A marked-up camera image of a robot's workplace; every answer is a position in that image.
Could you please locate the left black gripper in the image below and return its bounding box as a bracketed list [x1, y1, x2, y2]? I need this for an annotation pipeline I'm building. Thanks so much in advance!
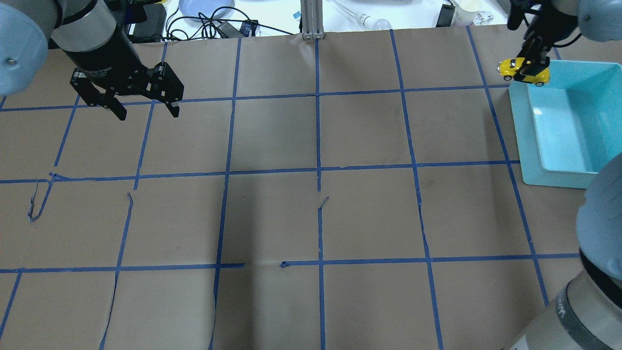
[69, 29, 185, 121]

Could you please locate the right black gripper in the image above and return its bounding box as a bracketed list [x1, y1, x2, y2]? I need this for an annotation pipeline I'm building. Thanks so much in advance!
[507, 0, 578, 81]

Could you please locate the yellow beetle toy car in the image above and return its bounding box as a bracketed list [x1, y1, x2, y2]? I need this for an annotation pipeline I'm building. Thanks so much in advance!
[497, 57, 550, 87]

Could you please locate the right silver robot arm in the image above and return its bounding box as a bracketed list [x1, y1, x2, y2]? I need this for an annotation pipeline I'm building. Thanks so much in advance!
[498, 0, 621, 350]

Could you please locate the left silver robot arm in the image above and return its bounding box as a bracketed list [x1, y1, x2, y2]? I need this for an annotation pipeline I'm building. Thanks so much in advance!
[0, 0, 184, 121]

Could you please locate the black power adapter brick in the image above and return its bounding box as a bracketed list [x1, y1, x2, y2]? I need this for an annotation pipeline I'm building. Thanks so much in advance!
[126, 3, 166, 43]

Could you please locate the teal plastic storage bin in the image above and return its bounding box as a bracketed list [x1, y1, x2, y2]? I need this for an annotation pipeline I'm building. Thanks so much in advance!
[508, 60, 622, 189]

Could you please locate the white paper cup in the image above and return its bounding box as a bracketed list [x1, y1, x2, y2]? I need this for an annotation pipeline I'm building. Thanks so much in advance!
[452, 0, 482, 26]

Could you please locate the blue plastic plate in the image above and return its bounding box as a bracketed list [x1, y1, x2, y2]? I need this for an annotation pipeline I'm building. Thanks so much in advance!
[178, 0, 235, 22]

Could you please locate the white light bulb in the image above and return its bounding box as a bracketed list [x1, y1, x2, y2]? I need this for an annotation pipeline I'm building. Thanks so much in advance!
[330, 0, 392, 31]

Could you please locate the aluminium frame post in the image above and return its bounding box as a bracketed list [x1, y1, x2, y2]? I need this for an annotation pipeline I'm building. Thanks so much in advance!
[299, 0, 325, 40]

